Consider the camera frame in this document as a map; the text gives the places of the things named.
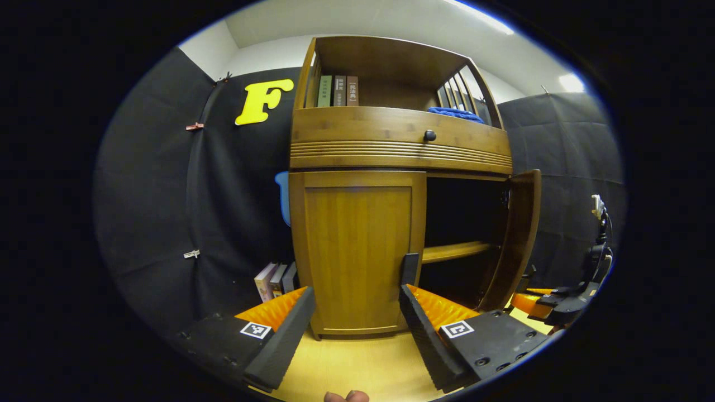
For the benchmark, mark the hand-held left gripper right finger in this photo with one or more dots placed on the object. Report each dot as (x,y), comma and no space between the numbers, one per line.
(424,335)

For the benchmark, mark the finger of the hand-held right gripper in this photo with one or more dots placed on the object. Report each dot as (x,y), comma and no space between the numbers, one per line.
(539,291)
(525,304)

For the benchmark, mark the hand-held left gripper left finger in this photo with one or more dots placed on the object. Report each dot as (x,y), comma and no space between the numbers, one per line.
(285,340)

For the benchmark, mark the wooden cabinet door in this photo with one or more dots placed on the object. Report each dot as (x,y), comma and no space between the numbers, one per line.
(357,251)
(516,234)

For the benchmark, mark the wooden double-door shoe cabinet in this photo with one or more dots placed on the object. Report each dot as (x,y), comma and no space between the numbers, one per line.
(385,61)

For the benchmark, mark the wooden inner cabinet shelf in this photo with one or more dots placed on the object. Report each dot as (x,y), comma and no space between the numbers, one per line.
(452,251)

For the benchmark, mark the metal door hinge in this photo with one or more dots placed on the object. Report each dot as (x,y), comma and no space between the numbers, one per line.
(506,198)

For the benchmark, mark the wooden cabinet drawer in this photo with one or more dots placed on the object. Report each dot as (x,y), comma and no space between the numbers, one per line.
(363,131)

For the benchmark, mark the dark-spined floor book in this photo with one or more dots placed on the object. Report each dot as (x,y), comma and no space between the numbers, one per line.
(277,281)

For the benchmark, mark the pink-white floor book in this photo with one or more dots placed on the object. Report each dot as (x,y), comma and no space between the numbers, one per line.
(264,282)

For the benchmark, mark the blue-grey floor book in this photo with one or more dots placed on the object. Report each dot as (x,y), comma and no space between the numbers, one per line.
(289,277)

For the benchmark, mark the silver cloth clip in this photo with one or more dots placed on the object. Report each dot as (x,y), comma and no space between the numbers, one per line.
(191,254)

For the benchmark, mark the black backdrop cloth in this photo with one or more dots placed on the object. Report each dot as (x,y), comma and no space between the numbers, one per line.
(162,195)

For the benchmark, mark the black round drawer knob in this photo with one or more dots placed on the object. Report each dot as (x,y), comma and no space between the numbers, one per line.
(429,135)

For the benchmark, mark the blue folded towel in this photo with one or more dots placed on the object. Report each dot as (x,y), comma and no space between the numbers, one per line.
(455,114)

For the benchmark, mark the small ceiling light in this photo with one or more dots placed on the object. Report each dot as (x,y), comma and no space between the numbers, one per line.
(571,82)

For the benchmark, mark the red cloth clip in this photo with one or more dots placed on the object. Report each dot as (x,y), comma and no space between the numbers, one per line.
(195,127)

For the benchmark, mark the brown upright book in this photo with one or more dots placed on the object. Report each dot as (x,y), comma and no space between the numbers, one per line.
(352,91)

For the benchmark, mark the grey-brown upright book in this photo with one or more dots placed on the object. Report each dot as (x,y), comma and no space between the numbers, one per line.
(339,91)

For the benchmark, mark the black cloth clip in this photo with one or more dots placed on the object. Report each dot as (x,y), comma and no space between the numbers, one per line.
(223,78)

